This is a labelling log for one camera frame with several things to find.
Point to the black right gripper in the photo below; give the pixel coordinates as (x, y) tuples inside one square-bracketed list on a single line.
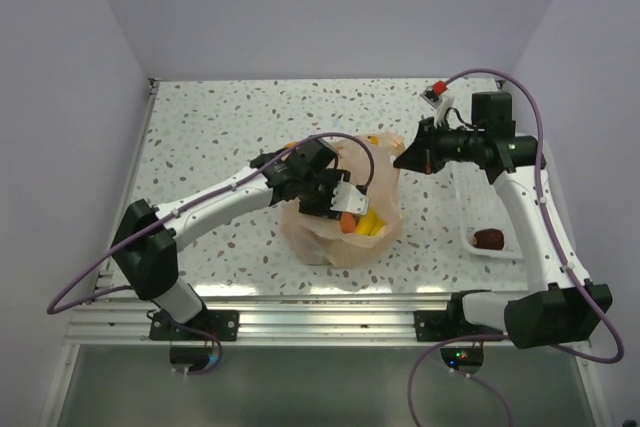
[(423, 155)]

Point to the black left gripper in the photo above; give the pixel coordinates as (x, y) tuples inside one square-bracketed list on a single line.
[(333, 176)]

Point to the orange fake peach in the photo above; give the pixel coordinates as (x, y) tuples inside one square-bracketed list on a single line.
[(347, 223)]

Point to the banana print plastic bag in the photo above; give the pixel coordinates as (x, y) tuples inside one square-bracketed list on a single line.
[(317, 241)]

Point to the yellow fake banana bunch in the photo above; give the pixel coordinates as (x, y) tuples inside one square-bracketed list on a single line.
[(370, 224)]

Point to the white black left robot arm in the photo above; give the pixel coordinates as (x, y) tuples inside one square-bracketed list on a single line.
[(149, 238)]

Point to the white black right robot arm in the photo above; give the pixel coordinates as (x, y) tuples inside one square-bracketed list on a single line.
[(562, 304)]

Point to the dark red fake passionfruit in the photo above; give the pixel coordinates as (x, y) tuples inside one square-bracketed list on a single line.
[(489, 239)]

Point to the white perforated plastic basket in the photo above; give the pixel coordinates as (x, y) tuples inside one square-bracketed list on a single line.
[(480, 208)]

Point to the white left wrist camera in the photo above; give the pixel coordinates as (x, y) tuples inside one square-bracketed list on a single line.
[(347, 198)]

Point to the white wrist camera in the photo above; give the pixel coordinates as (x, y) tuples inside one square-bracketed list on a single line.
[(347, 198), (438, 97)]

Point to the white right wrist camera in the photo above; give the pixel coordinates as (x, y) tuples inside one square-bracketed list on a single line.
[(438, 97)]

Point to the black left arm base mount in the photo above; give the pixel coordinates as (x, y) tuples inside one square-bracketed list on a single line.
[(221, 324)]

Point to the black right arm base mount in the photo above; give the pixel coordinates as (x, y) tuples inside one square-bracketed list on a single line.
[(448, 323)]

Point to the aluminium table frame rail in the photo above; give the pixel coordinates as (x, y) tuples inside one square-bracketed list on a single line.
[(200, 132)]

